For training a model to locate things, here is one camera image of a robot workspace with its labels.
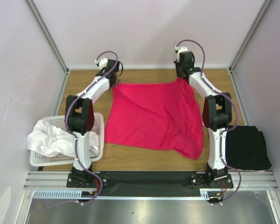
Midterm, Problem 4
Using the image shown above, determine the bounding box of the white laundry basket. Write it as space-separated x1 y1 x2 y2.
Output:
30 113 105 167

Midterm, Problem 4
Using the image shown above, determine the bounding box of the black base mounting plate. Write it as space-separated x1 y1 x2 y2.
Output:
66 171 233 197

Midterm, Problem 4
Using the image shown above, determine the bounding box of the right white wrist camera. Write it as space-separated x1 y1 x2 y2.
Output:
175 46 188 54

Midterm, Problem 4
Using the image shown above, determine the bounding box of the pink t shirt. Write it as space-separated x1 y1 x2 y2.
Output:
105 78 203 160

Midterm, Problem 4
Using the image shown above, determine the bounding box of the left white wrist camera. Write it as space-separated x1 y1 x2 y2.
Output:
95 58 108 70

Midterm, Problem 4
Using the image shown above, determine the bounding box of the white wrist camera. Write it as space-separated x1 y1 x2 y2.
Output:
175 46 188 54
95 58 108 70

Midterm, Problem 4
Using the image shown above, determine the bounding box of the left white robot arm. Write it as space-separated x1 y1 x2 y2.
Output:
65 58 123 188

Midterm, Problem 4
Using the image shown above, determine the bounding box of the black folded t shirt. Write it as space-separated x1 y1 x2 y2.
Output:
225 126 272 171

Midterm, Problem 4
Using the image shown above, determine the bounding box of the white crumpled t shirt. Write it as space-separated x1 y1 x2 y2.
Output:
27 119 101 158

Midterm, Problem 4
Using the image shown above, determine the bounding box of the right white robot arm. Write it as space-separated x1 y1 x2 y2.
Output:
174 47 232 188

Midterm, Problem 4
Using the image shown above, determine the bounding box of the aluminium frame rail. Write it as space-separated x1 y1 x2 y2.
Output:
24 171 278 200

